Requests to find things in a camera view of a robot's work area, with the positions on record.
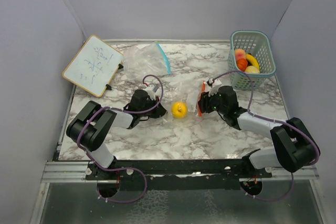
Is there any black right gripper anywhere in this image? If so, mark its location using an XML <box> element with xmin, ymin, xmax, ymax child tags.
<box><xmin>195</xmin><ymin>88</ymin><xmax>227</xmax><ymax>115</ymax></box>

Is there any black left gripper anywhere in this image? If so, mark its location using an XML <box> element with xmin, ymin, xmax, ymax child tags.
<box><xmin>139</xmin><ymin>96</ymin><xmax>168</xmax><ymax>119</ymax></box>

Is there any orange zip clear bag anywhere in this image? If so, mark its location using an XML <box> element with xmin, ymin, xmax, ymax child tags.
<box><xmin>163</xmin><ymin>80</ymin><xmax>206</xmax><ymax>122</ymax></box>

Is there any blue zip clear bag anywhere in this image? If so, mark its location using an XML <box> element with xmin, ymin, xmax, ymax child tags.
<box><xmin>123</xmin><ymin>42</ymin><xmax>171</xmax><ymax>81</ymax></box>

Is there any fake orange tomato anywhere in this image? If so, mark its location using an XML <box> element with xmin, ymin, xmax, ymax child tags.
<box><xmin>236</xmin><ymin>58</ymin><xmax>248</xmax><ymax>72</ymax></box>

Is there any fake tan pear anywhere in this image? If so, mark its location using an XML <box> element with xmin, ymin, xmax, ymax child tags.
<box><xmin>245</xmin><ymin>66</ymin><xmax>260</xmax><ymax>74</ymax></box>

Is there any fake pink peach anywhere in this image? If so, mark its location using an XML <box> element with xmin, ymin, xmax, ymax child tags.
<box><xmin>234</xmin><ymin>49</ymin><xmax>246</xmax><ymax>61</ymax></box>

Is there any fake yellow banana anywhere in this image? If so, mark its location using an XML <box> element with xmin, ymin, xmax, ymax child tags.
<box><xmin>246</xmin><ymin>54</ymin><xmax>260</xmax><ymax>69</ymax></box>

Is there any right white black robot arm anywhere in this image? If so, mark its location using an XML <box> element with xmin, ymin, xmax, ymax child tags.
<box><xmin>198</xmin><ymin>86</ymin><xmax>320</xmax><ymax>177</ymax></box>

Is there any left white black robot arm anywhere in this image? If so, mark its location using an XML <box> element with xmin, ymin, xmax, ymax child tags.
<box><xmin>66</xmin><ymin>85</ymin><xmax>166</xmax><ymax>179</ymax></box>

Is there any fake yellow lemon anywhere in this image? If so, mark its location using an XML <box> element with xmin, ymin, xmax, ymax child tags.
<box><xmin>171</xmin><ymin>101</ymin><xmax>188</xmax><ymax>119</ymax></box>

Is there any yellow framed whiteboard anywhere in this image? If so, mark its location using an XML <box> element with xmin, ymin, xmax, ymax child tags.
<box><xmin>62</xmin><ymin>35</ymin><xmax>123</xmax><ymax>97</ymax></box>

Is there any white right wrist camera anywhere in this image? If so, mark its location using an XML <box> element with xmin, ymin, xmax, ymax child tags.
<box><xmin>205</xmin><ymin>78</ymin><xmax>222</xmax><ymax>97</ymax></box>

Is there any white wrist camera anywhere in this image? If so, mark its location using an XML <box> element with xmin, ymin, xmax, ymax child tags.
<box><xmin>144</xmin><ymin>84</ymin><xmax>159</xmax><ymax>100</ymax></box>
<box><xmin>205</xmin><ymin>78</ymin><xmax>222</xmax><ymax>97</ymax></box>

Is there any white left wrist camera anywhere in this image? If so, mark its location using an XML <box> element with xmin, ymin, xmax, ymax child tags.
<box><xmin>144</xmin><ymin>84</ymin><xmax>159</xmax><ymax>100</ymax></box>

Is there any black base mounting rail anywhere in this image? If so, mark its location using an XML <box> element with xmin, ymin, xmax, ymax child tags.
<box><xmin>86</xmin><ymin>157</ymin><xmax>272</xmax><ymax>191</ymax></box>

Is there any aluminium extrusion rail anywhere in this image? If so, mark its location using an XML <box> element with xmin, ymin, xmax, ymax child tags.
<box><xmin>41</xmin><ymin>161</ymin><xmax>320</xmax><ymax>183</ymax></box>

